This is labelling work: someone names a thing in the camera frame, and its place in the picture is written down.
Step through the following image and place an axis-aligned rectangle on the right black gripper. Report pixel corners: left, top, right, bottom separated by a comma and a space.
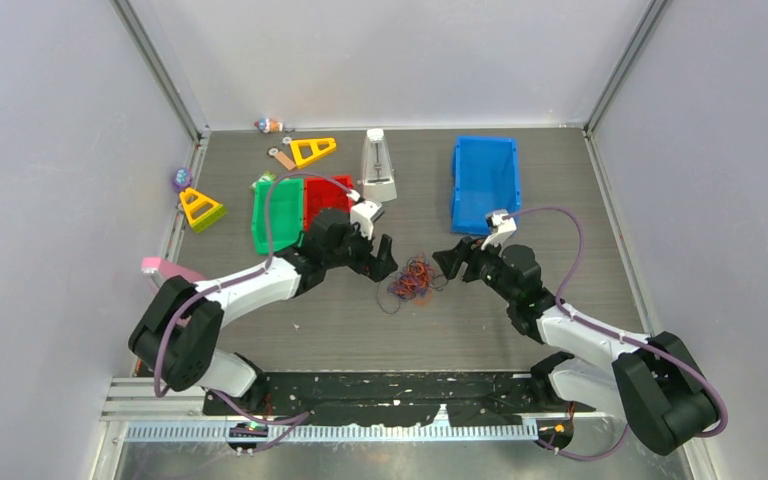
433, 232, 518, 305

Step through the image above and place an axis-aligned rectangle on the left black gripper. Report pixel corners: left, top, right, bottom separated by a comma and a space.
323, 216, 396, 281

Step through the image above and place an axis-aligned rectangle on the purple cable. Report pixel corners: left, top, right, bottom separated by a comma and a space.
375, 254, 448, 315

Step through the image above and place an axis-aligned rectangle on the red plastic bin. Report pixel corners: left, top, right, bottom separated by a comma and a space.
303, 177, 354, 230

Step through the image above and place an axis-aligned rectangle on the green plastic bin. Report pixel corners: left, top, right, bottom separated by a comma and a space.
251, 178, 304, 255

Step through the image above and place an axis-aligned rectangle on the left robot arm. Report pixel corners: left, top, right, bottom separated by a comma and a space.
128, 204, 398, 414

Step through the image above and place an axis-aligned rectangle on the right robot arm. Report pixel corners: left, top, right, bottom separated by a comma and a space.
432, 237, 726, 456

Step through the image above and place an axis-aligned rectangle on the white metronome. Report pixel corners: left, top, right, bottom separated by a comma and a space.
360, 128, 397, 203

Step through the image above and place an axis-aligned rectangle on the blue plastic bin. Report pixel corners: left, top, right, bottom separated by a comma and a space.
450, 136, 522, 236

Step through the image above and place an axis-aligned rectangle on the yellow triangle toy rear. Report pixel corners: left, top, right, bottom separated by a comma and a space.
290, 137, 337, 169

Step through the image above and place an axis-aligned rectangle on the yellow triangle toy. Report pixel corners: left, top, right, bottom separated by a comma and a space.
178, 187, 227, 233
290, 137, 337, 169

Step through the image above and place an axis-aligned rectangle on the green toy block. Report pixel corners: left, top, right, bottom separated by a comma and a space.
250, 171, 277, 192

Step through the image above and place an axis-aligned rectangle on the tan wooden strip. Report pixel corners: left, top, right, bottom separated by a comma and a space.
267, 147, 297, 171

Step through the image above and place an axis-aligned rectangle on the small figurine toy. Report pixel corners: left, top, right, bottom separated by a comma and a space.
253, 117, 285, 134

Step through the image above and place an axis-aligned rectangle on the yellow triangle toy left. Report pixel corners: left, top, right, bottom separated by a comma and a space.
178, 187, 227, 233

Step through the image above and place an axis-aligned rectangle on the purple round toy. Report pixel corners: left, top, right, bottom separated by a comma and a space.
171, 167, 193, 193

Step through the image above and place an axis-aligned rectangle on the pink metronome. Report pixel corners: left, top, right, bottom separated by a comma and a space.
141, 257, 206, 288

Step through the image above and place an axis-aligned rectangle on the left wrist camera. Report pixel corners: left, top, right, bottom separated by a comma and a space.
346, 190, 384, 240

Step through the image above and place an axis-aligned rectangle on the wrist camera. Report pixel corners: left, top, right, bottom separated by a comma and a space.
346, 190, 384, 240
480, 209, 517, 250

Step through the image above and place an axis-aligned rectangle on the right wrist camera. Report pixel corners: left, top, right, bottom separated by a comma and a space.
480, 209, 517, 250

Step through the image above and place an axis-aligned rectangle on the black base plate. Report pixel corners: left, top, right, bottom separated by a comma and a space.
203, 371, 583, 427

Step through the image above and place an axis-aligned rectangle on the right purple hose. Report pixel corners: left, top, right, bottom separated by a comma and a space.
506, 205, 730, 463

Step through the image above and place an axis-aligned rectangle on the aluminium rail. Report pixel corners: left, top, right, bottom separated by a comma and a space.
100, 377, 624, 445

